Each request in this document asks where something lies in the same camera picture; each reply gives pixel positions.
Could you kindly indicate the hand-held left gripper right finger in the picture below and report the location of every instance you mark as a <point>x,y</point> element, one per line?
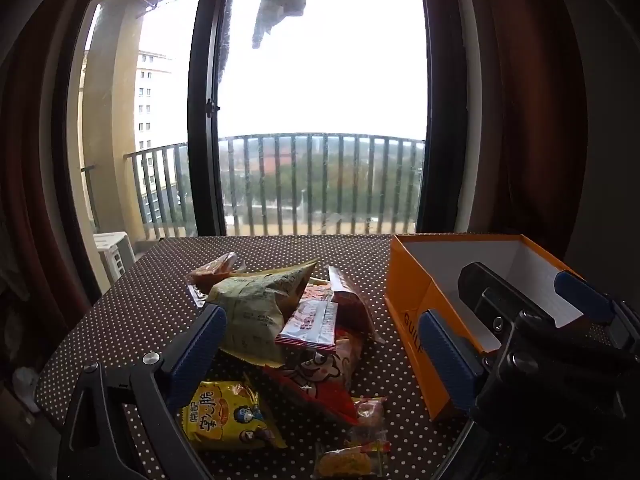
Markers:
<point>445,360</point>

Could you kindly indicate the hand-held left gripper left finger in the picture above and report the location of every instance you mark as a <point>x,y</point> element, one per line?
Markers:
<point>197,355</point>

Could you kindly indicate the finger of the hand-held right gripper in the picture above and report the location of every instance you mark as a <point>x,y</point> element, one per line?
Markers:
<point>582,295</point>
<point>490,285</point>

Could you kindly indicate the yellow cartoon chip packet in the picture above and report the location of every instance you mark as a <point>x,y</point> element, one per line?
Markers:
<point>225,415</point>

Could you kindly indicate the pale yellow snack bag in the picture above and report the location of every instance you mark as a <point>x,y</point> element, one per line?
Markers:
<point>250,310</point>

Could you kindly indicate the orange cardboard box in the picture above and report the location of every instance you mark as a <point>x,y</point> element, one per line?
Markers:
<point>415,280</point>

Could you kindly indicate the clear orange sauce snack packet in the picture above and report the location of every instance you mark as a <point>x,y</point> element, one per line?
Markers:
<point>215,272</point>

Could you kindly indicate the small pink snack packet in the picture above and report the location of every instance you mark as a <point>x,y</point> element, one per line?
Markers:
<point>370,410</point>

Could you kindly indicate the red foil snack packet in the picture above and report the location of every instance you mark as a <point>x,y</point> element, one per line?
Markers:
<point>352,300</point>

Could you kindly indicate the white red label snack packet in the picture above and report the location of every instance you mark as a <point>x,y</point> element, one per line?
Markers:
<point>310,327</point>

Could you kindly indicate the red cartoon snack bag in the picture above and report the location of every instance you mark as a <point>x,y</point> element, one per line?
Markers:
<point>320,375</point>

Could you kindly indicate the small clear yellow snack packet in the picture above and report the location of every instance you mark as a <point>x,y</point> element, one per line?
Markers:
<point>345,462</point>

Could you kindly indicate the brown polka-dot tablecloth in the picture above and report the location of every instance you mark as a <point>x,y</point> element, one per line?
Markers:
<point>150,300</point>

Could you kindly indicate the white air conditioner unit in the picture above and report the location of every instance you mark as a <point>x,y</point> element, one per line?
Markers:
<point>112,255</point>

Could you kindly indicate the white crumpled object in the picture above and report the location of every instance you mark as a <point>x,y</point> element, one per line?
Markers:
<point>25,385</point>

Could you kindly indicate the dark red curtain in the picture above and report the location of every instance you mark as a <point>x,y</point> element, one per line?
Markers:
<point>30,160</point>
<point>525,110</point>

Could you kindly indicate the balcony railing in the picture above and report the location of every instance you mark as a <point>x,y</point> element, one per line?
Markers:
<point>295,135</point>

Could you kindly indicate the distant apartment building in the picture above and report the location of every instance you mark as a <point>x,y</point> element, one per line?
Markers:
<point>150,100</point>

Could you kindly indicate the long grey hanging cloth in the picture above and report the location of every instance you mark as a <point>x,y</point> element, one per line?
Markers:
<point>260,25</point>

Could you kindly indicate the black window frame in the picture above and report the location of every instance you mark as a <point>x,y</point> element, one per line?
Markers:
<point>202,160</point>

